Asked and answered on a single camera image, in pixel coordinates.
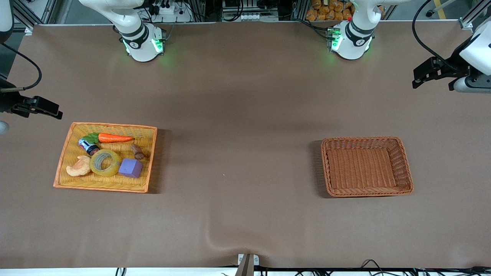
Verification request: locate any yellow clear tape roll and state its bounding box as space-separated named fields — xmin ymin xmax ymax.
xmin=89 ymin=149 xmax=123 ymax=177

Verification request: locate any grey cart leg with caster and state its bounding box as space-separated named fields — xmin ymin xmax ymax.
xmin=425 ymin=0 xmax=461 ymax=18

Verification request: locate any small blue labelled jar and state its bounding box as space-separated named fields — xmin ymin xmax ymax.
xmin=78 ymin=138 xmax=100 ymax=156

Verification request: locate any toy croissant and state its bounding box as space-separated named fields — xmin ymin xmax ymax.
xmin=66 ymin=155 xmax=93 ymax=177

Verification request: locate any orange toy carrot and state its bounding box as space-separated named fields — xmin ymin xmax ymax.
xmin=82 ymin=132 xmax=135 ymax=144

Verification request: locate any yellow wicker basket orange rim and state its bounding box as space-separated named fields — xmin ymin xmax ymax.
xmin=53 ymin=122 xmax=158 ymax=193

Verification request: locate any purple foam block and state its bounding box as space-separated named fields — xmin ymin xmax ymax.
xmin=118 ymin=158 xmax=143 ymax=179

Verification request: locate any bin of toy breads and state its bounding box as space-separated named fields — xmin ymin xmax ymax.
xmin=306 ymin=0 xmax=355 ymax=21

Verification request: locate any brown wicker basket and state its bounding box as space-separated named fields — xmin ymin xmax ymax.
xmin=321 ymin=136 xmax=414 ymax=198

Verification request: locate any white power strip with plugs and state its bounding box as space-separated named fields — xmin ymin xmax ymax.
xmin=148 ymin=0 xmax=192 ymax=23

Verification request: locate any brown table cover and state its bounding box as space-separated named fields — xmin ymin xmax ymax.
xmin=0 ymin=21 xmax=491 ymax=269

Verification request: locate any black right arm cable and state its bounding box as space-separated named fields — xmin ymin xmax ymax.
xmin=0 ymin=42 xmax=42 ymax=92

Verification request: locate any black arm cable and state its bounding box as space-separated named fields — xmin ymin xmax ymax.
xmin=412 ymin=0 xmax=466 ymax=73
xmin=0 ymin=42 xmax=42 ymax=92

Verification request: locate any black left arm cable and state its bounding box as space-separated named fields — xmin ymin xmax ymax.
xmin=412 ymin=0 xmax=466 ymax=73

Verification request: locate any aluminium frame profile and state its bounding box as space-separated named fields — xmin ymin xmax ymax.
xmin=458 ymin=0 xmax=491 ymax=31
xmin=12 ymin=0 xmax=58 ymax=36

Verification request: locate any metal table edge bracket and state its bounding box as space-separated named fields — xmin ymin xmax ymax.
xmin=235 ymin=253 xmax=260 ymax=276

